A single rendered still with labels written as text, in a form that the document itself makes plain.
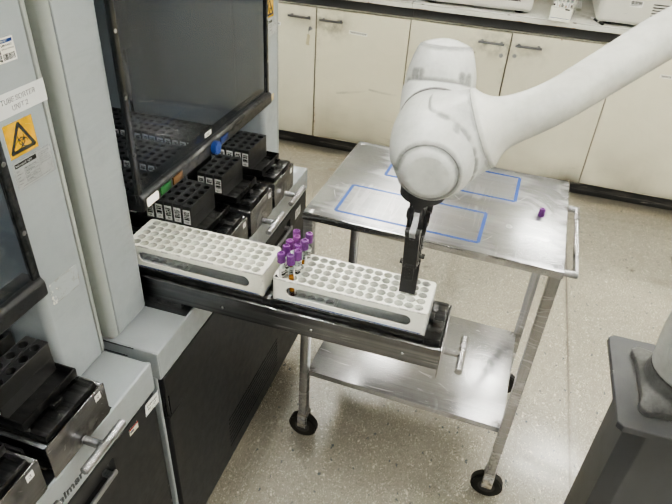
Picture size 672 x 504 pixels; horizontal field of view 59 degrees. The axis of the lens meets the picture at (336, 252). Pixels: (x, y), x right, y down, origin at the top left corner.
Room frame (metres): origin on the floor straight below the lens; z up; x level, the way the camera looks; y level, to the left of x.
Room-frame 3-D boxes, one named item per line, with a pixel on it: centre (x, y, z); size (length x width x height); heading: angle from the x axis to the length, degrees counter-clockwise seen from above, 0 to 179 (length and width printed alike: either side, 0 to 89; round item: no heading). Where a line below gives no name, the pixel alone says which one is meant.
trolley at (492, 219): (1.33, -0.27, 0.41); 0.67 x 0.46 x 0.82; 73
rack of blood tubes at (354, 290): (0.89, -0.04, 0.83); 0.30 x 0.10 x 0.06; 75
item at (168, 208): (1.15, 0.36, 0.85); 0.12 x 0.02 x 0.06; 165
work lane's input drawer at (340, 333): (0.92, 0.09, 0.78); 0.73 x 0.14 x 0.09; 75
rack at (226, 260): (0.97, 0.26, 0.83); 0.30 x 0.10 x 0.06; 75
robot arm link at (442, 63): (0.85, -0.13, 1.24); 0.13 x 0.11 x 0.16; 172
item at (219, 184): (1.29, 0.27, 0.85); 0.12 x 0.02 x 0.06; 164
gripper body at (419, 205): (0.86, -0.14, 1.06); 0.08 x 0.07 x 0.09; 165
